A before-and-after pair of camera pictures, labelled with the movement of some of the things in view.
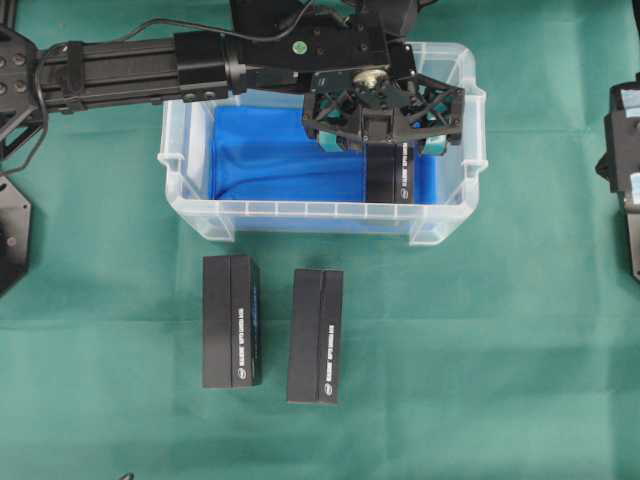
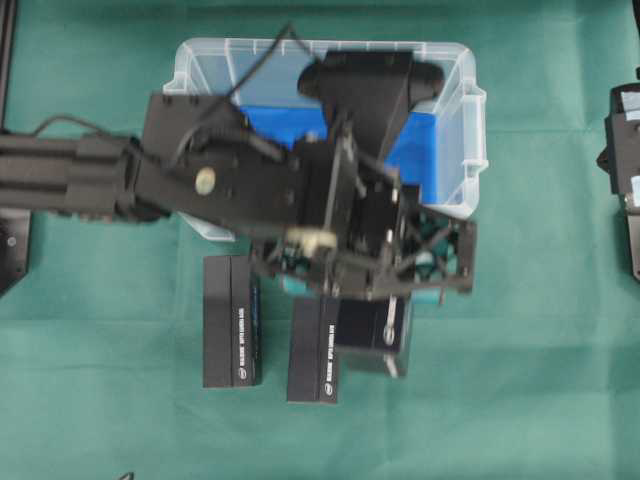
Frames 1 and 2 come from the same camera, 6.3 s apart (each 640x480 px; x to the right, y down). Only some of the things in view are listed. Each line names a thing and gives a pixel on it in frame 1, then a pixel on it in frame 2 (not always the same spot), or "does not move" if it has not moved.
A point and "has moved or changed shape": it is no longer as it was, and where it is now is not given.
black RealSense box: x=232 y=321 does not move
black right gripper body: x=621 y=162 does not move
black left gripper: x=382 y=105 -> x=358 y=234
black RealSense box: x=388 y=167 has moved or changed shape
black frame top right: x=636 y=9 does not move
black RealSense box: x=315 y=336 does not move
